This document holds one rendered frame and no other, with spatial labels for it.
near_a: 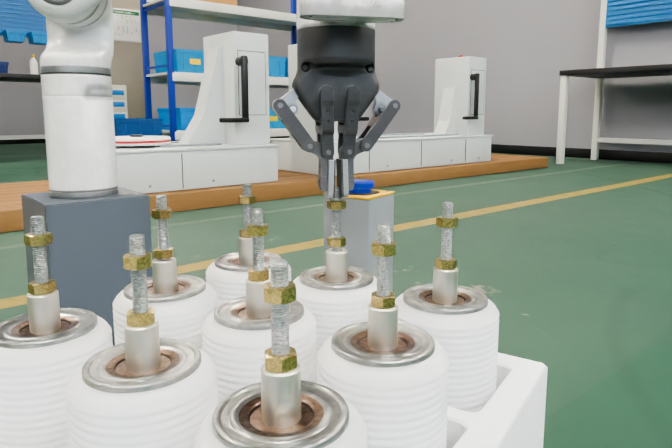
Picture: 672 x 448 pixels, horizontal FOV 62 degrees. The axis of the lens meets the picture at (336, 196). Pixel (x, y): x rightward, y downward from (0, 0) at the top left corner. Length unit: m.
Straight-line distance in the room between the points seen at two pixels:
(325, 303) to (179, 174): 2.06
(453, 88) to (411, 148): 0.75
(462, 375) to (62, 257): 0.55
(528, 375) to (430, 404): 0.18
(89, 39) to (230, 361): 0.58
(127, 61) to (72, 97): 6.05
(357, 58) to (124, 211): 0.45
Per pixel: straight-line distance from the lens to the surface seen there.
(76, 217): 0.83
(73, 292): 0.85
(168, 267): 0.55
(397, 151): 3.38
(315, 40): 0.53
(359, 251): 0.72
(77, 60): 0.85
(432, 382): 0.40
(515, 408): 0.51
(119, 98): 6.00
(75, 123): 0.85
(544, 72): 5.96
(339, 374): 0.40
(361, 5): 0.49
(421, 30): 6.93
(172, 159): 2.54
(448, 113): 4.04
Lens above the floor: 0.42
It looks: 8 degrees down
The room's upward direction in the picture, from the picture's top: straight up
